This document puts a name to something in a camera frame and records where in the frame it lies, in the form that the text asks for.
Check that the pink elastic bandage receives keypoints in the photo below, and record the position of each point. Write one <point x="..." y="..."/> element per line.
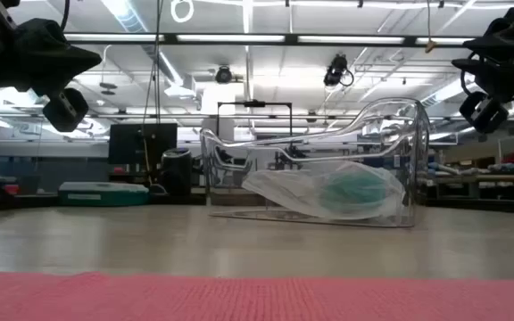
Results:
<point x="257" y="298"/>

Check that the wooden workbench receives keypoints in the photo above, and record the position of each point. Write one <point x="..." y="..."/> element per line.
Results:
<point x="484" y="178"/>

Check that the teal wipes pack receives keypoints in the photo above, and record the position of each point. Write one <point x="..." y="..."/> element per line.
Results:
<point x="101" y="194"/>

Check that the yellow hanging tag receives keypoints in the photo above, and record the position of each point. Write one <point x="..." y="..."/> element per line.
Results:
<point x="430" y="45"/>

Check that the teal bandage roll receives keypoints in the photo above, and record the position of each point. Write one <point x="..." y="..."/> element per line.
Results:
<point x="355" y="191"/>

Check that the clear plastic bin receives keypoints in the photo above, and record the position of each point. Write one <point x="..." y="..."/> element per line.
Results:
<point x="413" y="134"/>

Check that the black ceiling camera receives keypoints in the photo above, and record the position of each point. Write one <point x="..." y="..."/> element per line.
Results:
<point x="335" y="71"/>
<point x="223" y="75"/>

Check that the black rectangular stand frame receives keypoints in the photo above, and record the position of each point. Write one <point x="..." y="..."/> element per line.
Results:
<point x="254" y="104"/>

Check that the clear plastic bag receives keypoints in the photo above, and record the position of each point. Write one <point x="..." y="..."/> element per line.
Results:
<point x="292" y="187"/>

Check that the black overhead light bar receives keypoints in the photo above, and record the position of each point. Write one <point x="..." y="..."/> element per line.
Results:
<point x="411" y="41"/>

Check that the black monitor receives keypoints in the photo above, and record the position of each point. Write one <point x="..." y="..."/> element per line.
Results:
<point x="127" y="142"/>

